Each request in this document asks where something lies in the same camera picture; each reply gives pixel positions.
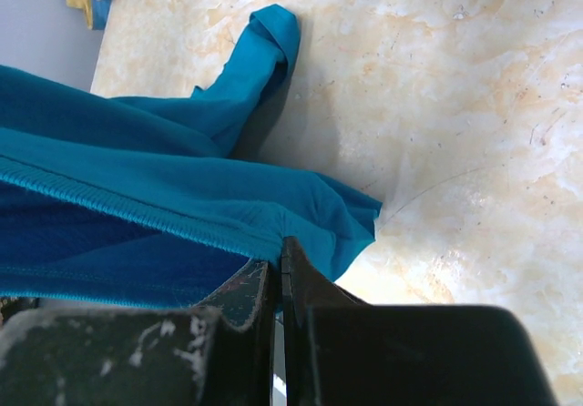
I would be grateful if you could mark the blue t shirt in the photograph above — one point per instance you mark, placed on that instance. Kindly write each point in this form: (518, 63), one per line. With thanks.
(136, 200)

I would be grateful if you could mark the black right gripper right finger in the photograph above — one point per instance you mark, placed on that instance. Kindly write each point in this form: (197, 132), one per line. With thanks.
(340, 350)

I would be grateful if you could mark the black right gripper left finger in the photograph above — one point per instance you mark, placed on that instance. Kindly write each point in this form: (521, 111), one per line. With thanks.
(218, 352)

